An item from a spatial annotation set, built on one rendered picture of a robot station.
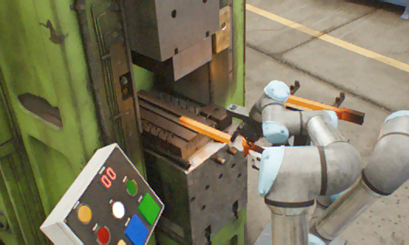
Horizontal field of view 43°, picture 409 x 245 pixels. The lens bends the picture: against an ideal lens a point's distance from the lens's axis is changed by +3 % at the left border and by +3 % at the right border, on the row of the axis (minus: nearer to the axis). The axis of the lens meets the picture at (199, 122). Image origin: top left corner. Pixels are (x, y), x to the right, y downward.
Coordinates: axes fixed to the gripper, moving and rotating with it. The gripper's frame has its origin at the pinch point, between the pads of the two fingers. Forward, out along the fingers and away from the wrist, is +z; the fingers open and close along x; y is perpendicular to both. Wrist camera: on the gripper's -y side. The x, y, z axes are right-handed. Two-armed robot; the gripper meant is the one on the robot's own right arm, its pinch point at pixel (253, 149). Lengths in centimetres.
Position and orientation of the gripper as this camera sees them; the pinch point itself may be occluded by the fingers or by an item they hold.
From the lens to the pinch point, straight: 182.3
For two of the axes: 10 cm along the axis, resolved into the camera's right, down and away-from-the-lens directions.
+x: 6.5, -4.6, 6.0
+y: 0.6, 8.2, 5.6
